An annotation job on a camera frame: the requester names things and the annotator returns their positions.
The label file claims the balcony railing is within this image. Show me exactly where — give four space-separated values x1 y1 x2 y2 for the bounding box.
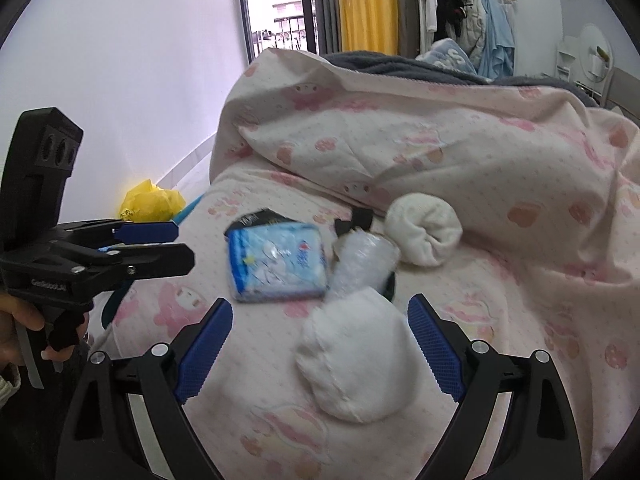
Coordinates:
255 17 321 54

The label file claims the white sock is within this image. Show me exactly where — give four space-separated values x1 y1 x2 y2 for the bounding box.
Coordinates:
384 193 463 267
294 287 426 423

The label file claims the blue plastic object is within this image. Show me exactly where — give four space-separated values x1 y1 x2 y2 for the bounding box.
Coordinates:
172 194 202 224

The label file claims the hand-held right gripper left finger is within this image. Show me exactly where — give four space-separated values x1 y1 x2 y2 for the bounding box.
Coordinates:
60 297 234 480

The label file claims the balcony door frame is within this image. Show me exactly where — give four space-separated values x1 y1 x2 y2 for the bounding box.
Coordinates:
235 0 321 64

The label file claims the white wall shelf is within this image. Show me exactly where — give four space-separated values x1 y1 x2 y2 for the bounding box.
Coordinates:
555 35 582 79

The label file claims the person's left hand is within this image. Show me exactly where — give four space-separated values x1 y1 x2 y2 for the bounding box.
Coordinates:
0 292 63 368

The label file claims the black wrapper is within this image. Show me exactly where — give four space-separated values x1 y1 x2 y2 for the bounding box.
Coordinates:
223 207 296 238

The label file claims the pink printed bed sheet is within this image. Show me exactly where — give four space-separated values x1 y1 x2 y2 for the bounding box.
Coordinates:
87 165 501 480

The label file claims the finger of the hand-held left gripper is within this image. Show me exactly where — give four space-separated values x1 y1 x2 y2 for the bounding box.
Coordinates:
62 217 180 252
65 242 196 287

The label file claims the blue tissue packet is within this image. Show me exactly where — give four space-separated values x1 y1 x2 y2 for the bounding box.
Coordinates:
227 223 332 303

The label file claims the white puffy jacket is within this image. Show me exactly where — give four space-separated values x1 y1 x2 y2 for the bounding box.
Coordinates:
452 0 494 58

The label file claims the grey padded headboard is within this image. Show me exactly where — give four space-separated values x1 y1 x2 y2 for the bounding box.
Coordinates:
602 67 640 122

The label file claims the grey curtain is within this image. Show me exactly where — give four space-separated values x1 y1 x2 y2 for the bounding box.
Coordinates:
306 0 342 54

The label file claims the light blue hanging shirt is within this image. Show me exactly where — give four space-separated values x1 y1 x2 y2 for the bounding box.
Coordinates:
477 0 517 79

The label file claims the yellow plastic bag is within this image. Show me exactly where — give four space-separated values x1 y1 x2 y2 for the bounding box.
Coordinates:
118 178 187 223

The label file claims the yellow curtain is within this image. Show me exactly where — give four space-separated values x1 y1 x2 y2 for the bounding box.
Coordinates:
332 0 401 56

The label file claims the light blue printed blanket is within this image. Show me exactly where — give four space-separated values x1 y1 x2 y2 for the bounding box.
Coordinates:
415 37 478 73

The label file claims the clear plastic wrap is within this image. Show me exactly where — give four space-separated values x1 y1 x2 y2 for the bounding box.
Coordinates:
330 230 402 306

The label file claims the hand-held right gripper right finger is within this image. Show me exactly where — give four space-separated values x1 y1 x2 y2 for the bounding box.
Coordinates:
406 293 583 480

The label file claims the grey blanket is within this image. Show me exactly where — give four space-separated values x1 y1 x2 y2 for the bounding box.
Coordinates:
320 50 616 106

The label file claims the white hanging garment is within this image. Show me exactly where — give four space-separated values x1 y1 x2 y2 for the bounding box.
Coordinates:
417 0 442 56

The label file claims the pink printed quilt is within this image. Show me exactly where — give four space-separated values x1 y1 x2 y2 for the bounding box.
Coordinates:
212 47 640 466

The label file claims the small black cloth piece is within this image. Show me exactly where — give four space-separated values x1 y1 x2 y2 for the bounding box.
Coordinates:
334 208 375 237

